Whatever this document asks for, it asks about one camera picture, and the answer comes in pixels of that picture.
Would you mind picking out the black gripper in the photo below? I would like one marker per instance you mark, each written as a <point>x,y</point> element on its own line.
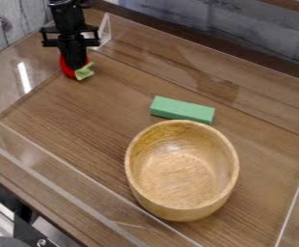
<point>65,49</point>

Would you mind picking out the red plush strawberry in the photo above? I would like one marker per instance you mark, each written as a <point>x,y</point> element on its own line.
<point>77,74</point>

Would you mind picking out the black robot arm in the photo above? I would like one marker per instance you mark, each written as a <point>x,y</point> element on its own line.
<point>68,17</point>

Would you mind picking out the green foam block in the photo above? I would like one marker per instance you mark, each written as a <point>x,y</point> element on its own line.
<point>178,110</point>

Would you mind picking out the wooden bowl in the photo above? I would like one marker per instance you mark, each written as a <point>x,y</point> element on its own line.
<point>181,167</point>

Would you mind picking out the clear acrylic corner bracket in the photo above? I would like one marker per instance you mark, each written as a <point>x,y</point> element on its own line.
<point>104,32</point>

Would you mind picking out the clear acrylic tray wall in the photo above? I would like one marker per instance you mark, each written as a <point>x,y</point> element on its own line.
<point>65,162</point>

